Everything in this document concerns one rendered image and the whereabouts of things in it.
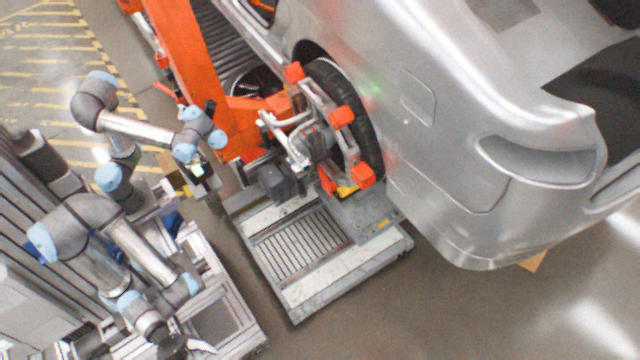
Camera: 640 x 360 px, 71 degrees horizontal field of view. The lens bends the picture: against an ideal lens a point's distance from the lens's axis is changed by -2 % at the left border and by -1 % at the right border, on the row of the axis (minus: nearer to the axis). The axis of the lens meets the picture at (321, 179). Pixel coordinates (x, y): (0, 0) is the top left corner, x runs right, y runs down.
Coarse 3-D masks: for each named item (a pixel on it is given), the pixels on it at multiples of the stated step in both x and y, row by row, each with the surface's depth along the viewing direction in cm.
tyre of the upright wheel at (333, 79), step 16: (320, 64) 200; (336, 64) 197; (320, 80) 200; (336, 80) 191; (304, 96) 232; (336, 96) 193; (352, 96) 188; (352, 112) 188; (368, 128) 189; (368, 144) 191; (336, 160) 240; (368, 160) 198
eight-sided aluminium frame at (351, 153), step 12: (300, 84) 201; (312, 84) 200; (288, 96) 224; (300, 96) 225; (312, 96) 195; (324, 96) 194; (300, 108) 234; (324, 108) 190; (336, 108) 191; (300, 120) 237; (336, 132) 191; (348, 132) 193; (348, 156) 193; (324, 168) 236; (336, 168) 234; (348, 168) 201; (336, 180) 227; (348, 180) 209
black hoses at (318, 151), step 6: (324, 120) 206; (312, 132) 194; (318, 132) 194; (306, 138) 192; (312, 138) 191; (318, 138) 191; (324, 138) 191; (306, 144) 190; (312, 144) 191; (318, 144) 190; (324, 144) 191; (312, 150) 191; (318, 150) 191; (324, 150) 192; (312, 156) 191; (318, 156) 192; (324, 156) 193; (330, 156) 194; (312, 162) 193; (318, 162) 193
